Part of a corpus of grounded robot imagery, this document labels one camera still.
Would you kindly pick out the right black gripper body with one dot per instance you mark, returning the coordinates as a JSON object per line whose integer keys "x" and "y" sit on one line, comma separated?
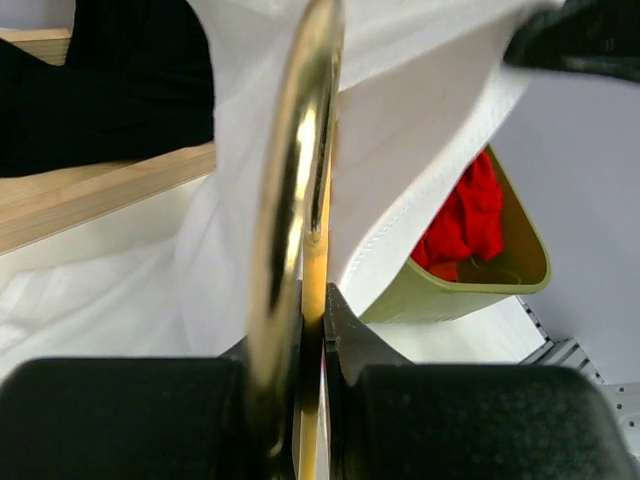
{"x": 599, "y": 37}

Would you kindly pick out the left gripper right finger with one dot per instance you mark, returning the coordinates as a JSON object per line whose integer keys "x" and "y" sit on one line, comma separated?
{"x": 393, "y": 419}

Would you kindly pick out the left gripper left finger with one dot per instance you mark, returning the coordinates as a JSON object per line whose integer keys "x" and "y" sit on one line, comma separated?
{"x": 131, "y": 418}

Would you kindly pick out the white t shirt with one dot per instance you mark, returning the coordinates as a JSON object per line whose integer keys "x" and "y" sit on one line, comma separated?
{"x": 422, "y": 90}

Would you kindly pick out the yellow hanger of white shirt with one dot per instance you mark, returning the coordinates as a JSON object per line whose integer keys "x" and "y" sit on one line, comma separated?
{"x": 288, "y": 286}

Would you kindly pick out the black t shirt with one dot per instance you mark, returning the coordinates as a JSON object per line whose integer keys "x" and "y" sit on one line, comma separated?
{"x": 137, "y": 82}

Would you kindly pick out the green plastic basket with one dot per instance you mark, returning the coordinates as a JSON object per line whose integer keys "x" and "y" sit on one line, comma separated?
{"x": 523, "y": 267}

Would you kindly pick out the wooden clothes rack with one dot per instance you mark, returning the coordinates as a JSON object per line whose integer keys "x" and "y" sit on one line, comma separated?
{"x": 38, "y": 206}

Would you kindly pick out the aluminium mounting rail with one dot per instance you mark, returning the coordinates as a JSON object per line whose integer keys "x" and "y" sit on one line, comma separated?
{"x": 575, "y": 365}

